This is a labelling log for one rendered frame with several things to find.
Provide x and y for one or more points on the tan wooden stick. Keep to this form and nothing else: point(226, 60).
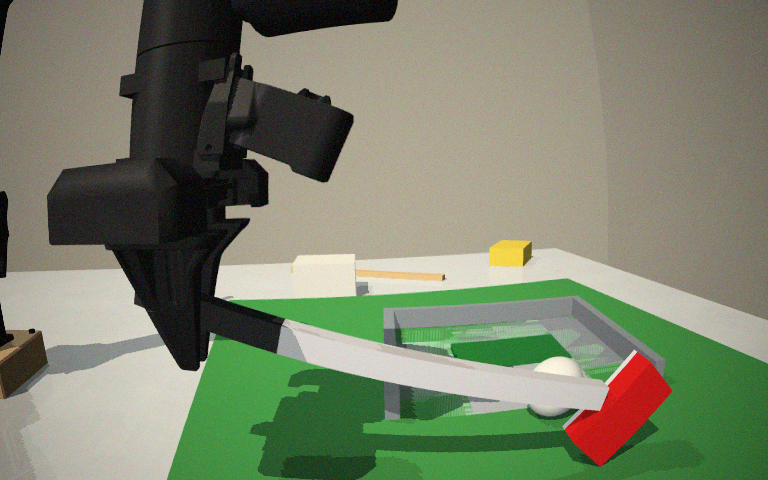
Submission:
point(400, 275)

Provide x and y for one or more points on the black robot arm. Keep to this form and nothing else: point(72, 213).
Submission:
point(302, 130)

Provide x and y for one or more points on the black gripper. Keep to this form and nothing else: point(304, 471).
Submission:
point(162, 210)

